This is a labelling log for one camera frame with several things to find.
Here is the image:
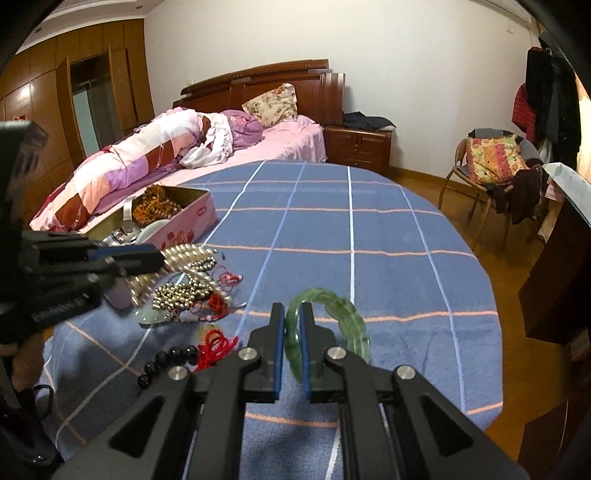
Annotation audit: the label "pink tin box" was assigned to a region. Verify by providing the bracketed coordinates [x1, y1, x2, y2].
[78, 184, 219, 311]

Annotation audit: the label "wooden wardrobe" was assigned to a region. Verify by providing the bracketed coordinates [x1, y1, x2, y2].
[1, 19, 154, 222]

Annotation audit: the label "colourful cushion on chair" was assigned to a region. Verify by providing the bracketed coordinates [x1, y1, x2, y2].
[465, 134, 528, 185]

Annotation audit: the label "dark wooden desk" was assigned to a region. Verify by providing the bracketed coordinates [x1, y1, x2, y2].
[519, 201, 590, 345]

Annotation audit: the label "pearl necklace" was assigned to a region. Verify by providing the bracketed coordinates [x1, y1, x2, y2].
[126, 243, 233, 308]

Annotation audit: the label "pink bed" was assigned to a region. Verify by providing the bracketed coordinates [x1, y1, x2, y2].
[78, 115, 327, 231]

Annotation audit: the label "green jade bracelet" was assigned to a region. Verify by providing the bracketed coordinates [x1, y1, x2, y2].
[282, 286, 373, 386]

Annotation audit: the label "blue plaid tablecloth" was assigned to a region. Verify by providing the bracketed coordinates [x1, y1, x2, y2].
[42, 161, 503, 458]

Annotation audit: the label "red cord coin charm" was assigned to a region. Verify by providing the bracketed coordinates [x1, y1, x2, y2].
[194, 323, 238, 371]

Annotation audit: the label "hanging dark coats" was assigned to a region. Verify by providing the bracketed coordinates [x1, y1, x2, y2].
[525, 31, 581, 170]

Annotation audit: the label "left hand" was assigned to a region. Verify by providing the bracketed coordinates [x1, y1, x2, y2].
[1, 332, 44, 391]

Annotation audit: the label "white air conditioner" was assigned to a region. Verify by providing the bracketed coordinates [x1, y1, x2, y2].
[473, 0, 533, 28]

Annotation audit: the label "pale jade bangle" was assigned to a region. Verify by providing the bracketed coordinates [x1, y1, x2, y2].
[135, 219, 169, 244]

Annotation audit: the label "silver wristwatch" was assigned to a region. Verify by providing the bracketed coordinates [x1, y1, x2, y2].
[103, 197, 141, 246]

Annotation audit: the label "floral pillow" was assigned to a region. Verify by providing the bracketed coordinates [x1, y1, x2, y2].
[242, 83, 297, 129]

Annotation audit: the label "amber bead necklace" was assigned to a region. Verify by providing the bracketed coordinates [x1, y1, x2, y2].
[131, 184, 184, 228]

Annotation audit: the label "purple garment on bed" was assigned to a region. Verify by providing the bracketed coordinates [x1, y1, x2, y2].
[222, 110, 263, 150]

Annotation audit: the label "wooden nightstand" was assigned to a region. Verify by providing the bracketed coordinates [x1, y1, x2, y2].
[324, 126, 392, 176]

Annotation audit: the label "pale jade pendant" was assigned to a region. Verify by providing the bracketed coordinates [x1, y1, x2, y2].
[132, 306, 171, 328]

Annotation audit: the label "dark purple bead bracelet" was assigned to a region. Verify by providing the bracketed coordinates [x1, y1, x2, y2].
[136, 344, 201, 392]

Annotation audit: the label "pink patchwork quilt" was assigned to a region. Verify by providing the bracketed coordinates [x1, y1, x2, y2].
[30, 107, 233, 232]

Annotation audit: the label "dark clothes on nightstand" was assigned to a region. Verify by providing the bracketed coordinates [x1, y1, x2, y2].
[342, 111, 396, 132]

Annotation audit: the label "dark garment on chair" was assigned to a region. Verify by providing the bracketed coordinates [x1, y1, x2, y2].
[486, 166, 543, 225]

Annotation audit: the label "wooden headboard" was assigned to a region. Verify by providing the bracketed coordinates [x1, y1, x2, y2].
[173, 59, 346, 126]

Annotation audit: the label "white floral desk cloth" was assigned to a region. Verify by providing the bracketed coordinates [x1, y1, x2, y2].
[543, 162, 591, 223]

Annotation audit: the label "red hanging jacket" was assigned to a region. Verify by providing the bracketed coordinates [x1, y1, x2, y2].
[512, 84, 537, 144]

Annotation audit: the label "silver bead necklace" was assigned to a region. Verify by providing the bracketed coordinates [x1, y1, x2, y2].
[150, 257, 219, 319]

